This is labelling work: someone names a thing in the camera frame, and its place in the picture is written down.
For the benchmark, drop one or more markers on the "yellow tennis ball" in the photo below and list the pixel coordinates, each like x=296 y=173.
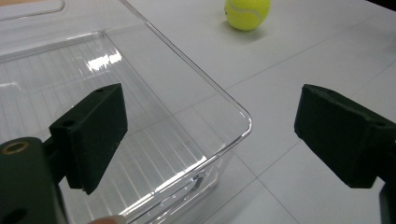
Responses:
x=247 y=14

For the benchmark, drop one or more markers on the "white table mat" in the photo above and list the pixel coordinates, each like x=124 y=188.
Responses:
x=311 y=53

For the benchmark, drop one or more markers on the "clear plastic container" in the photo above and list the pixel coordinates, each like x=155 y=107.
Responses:
x=162 y=102

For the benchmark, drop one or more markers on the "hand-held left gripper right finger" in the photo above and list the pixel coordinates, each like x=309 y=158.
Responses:
x=342 y=137

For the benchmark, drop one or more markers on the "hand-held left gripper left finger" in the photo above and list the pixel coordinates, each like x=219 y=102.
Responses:
x=93 y=137

